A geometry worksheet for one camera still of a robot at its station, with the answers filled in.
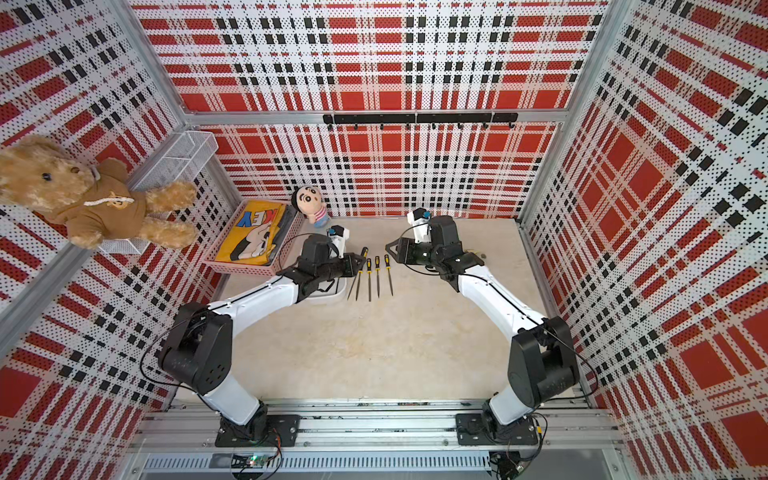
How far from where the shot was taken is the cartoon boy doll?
1.10 m

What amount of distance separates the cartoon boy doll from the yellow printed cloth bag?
0.09 m

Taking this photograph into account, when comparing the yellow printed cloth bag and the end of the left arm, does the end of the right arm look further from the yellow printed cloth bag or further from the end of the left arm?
the yellow printed cloth bag

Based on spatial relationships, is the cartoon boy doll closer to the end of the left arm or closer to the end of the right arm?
the end of the left arm

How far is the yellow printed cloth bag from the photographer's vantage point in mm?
1034

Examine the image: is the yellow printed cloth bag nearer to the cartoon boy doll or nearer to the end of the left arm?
the cartoon boy doll

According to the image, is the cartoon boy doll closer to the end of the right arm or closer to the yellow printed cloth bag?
the yellow printed cloth bag
